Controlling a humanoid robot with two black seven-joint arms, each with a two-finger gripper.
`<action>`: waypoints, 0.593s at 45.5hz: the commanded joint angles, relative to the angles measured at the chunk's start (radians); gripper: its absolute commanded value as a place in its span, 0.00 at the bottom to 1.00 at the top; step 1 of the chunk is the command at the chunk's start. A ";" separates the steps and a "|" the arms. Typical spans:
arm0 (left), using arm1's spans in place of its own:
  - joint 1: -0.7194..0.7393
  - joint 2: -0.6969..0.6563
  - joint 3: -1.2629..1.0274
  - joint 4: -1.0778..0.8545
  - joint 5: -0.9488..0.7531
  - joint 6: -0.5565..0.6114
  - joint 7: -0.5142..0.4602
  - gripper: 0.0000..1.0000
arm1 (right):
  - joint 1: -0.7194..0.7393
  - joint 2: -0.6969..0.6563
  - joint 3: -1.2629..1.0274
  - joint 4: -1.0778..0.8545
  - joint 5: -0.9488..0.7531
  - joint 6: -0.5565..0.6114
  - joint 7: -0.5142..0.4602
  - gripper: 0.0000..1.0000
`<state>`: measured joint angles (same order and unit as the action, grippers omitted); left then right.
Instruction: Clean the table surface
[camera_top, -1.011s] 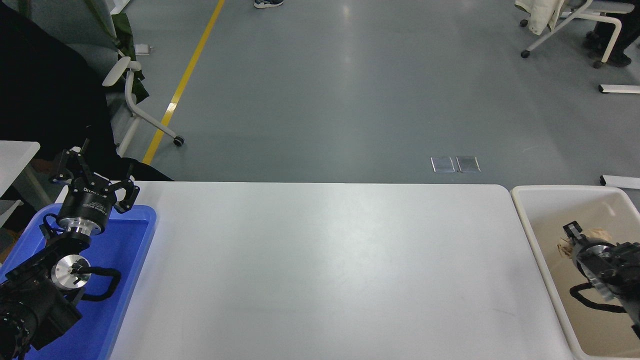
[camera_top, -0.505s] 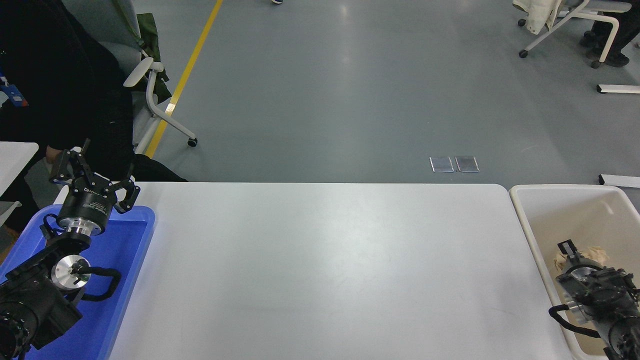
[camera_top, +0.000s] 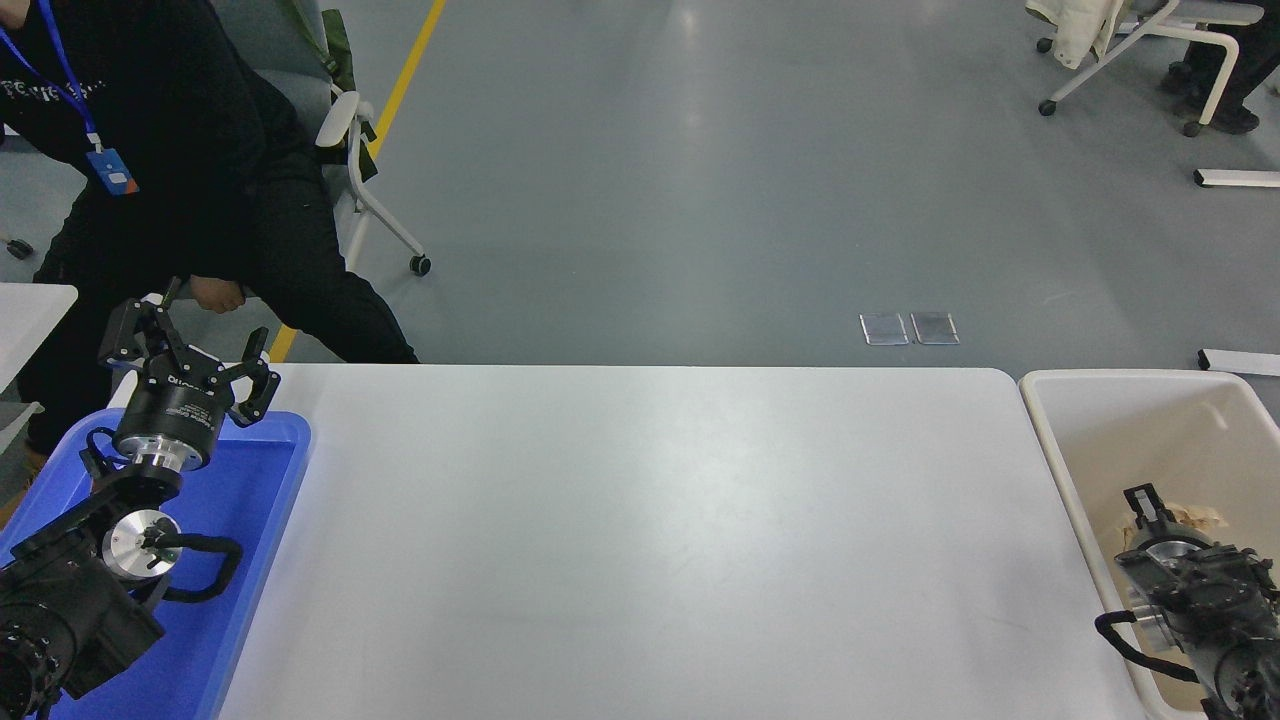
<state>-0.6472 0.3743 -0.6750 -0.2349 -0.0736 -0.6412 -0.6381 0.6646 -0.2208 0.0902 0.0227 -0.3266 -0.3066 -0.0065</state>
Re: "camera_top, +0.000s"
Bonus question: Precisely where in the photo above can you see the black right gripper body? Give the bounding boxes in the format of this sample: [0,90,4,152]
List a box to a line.
[1122,518,1186,557]

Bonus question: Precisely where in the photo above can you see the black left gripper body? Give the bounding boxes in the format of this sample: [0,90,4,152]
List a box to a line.
[116,350,238,463]

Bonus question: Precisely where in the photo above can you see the tan paper ball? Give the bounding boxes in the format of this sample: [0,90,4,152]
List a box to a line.
[1113,500,1229,553]

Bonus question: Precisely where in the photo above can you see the person's left hand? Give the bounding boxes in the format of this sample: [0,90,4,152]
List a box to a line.
[190,275,247,315]

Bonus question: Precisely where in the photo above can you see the large pale plastic bin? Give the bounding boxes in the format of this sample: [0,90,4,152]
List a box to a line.
[1018,368,1280,720]

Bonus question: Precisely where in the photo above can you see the white side table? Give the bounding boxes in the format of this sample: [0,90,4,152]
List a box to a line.
[0,283,79,393]

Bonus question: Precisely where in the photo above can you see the blue plastic tray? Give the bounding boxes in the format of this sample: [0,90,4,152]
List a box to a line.
[0,410,313,720]

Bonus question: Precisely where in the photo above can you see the person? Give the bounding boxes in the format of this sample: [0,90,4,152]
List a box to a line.
[0,0,421,471]
[1160,0,1280,136]

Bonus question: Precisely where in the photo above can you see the grey white office chair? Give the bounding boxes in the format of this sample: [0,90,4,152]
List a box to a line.
[215,0,433,278]

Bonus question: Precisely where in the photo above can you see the dark green jacket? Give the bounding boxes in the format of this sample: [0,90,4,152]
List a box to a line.
[285,0,381,183]

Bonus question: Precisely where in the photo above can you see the cream jacket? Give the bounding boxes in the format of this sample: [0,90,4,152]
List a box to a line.
[1026,0,1124,69]

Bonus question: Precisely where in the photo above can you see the white frame wheeled chair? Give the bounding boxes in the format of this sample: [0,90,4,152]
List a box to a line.
[1036,0,1268,138]

